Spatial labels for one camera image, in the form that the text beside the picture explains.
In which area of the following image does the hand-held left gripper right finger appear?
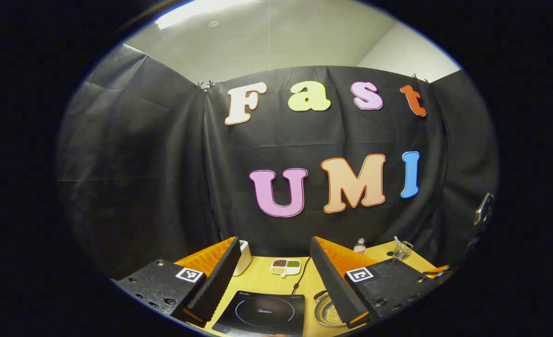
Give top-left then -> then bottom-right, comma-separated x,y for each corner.
310,236 -> 441,329

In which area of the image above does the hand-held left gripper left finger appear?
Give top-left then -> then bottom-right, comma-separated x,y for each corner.
113,236 -> 242,328

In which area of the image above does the steel pot with black handles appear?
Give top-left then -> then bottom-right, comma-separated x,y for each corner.
313,290 -> 347,327

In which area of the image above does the black induction cooktop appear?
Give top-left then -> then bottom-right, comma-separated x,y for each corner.
211,290 -> 306,337

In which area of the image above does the pile of soybeans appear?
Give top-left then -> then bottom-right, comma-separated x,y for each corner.
321,303 -> 345,326

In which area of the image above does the white toaster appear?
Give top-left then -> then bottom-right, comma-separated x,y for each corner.
232,240 -> 253,277

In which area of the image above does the clear glass cup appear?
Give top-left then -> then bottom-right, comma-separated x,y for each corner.
393,241 -> 414,261

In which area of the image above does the white divided bean dish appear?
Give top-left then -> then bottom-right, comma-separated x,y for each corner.
269,258 -> 302,278

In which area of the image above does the black backdrop cloth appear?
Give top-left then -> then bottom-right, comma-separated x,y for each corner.
57,44 -> 499,281

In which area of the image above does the black power cable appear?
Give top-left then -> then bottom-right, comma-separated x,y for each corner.
291,256 -> 311,295

